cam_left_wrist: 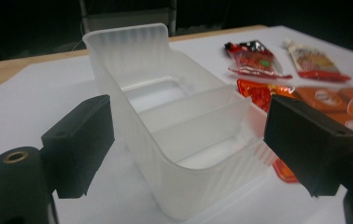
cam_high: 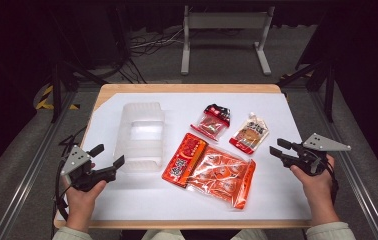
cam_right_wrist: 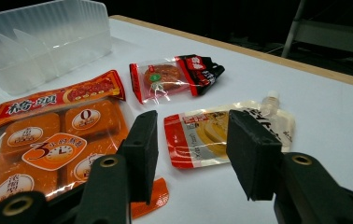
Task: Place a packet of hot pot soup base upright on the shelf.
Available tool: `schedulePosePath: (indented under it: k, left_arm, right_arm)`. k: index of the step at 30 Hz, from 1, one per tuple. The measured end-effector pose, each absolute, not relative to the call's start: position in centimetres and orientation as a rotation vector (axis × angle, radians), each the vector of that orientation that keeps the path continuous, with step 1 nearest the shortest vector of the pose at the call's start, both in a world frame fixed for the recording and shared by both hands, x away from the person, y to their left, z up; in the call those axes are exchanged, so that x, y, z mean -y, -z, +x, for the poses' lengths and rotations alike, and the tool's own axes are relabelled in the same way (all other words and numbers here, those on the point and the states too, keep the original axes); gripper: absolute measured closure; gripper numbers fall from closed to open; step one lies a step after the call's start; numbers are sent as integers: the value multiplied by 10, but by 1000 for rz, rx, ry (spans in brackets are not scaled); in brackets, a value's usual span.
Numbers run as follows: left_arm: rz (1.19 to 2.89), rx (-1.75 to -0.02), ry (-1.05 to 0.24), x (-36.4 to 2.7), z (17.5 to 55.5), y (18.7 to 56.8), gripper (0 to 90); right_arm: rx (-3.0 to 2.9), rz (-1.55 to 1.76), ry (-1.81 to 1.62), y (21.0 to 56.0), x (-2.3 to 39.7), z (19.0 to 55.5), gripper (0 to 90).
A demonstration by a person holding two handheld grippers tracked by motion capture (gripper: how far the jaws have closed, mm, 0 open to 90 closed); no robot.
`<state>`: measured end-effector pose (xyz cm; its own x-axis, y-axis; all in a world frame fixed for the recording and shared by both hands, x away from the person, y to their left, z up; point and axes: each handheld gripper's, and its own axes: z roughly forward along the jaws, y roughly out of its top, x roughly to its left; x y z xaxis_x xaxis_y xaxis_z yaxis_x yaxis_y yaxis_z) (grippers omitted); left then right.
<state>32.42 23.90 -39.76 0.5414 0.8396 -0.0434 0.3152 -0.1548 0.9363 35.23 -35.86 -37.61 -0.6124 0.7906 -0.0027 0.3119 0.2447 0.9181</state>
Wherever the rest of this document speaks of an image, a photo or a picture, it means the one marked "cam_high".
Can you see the person's lap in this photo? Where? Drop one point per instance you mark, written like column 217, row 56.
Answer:
column 160, row 235

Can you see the clear plastic container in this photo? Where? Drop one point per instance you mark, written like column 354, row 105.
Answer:
column 142, row 140

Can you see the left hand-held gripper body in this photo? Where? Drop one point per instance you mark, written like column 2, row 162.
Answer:
column 87, row 176

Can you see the grey metal stand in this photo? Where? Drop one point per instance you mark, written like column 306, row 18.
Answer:
column 227, row 20

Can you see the cream snack packet red base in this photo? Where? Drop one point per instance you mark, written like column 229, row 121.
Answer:
column 250, row 135

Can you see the black tape floor mark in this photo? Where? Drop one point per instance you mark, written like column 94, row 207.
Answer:
column 68, row 142

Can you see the person's left hand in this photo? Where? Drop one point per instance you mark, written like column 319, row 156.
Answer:
column 82, row 200

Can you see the person's right hand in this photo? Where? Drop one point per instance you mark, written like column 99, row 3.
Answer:
column 317, row 190

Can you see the large orange snack bag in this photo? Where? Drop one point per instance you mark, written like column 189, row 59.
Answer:
column 217, row 173

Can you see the black tripod stand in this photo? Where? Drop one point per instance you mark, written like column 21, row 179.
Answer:
column 56, row 90
column 328, row 90

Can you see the aluminium rail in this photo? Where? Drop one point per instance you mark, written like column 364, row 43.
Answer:
column 27, row 180
column 353, row 180

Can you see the yellow and black hazard tape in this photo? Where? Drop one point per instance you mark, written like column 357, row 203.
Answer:
column 43, row 100

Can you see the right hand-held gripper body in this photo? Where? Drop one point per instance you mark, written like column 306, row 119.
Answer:
column 310, row 156

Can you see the red and black snack packet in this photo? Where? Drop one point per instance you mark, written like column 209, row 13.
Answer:
column 212, row 123

